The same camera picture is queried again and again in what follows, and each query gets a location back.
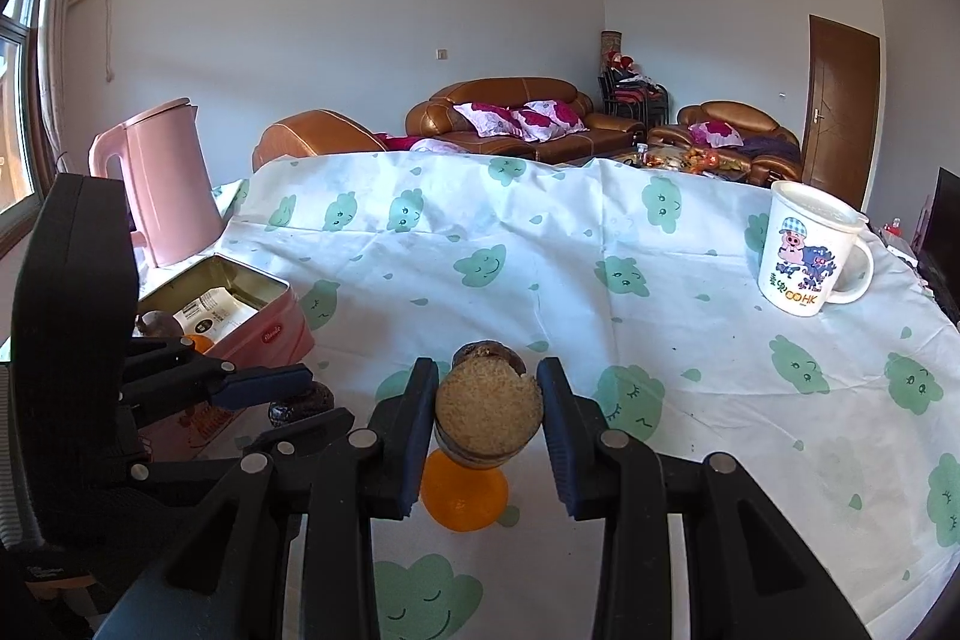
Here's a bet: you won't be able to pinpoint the orange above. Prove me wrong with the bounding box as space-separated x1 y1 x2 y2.
420 450 509 533

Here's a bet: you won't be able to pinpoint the purple avocado in tin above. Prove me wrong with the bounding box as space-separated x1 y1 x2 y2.
135 310 184 339

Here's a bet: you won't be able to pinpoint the paper leaflet in tin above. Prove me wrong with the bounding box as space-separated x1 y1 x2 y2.
174 286 257 351

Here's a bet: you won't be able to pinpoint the pink metal tin box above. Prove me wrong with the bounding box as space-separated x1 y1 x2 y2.
140 255 314 461

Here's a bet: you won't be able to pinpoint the dark round mangosteen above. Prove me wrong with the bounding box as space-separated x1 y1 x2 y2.
267 381 335 429

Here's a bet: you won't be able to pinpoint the white cloud-print tablecloth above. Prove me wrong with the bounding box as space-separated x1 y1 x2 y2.
213 152 958 638

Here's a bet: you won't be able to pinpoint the brown leather armchair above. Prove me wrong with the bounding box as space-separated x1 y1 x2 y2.
252 110 387 172

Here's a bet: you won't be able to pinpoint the white cartoon mug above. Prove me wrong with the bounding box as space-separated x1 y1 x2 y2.
758 181 875 317

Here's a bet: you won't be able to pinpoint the coffee table with items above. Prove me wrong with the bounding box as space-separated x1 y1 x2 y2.
612 143 752 182

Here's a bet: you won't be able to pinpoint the pink floral cushion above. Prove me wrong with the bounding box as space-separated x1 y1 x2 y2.
512 99 587 143
454 103 526 142

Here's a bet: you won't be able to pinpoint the pink cushion on small sofa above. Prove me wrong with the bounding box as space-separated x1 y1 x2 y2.
688 120 743 149

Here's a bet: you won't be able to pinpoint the small brown leather sofa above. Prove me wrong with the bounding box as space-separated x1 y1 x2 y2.
646 101 804 187

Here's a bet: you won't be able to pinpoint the long brown leather sofa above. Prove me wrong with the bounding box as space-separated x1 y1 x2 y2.
405 78 646 164

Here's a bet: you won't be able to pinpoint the stacked dark chairs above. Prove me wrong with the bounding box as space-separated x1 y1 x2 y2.
599 52 670 127

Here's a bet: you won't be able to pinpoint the black television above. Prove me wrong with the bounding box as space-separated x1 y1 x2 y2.
918 167 960 310

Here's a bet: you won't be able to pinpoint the brown wooden door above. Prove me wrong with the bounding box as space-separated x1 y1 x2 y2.
802 16 882 208

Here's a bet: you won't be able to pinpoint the window frame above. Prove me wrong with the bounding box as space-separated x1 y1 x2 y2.
0 0 55 257

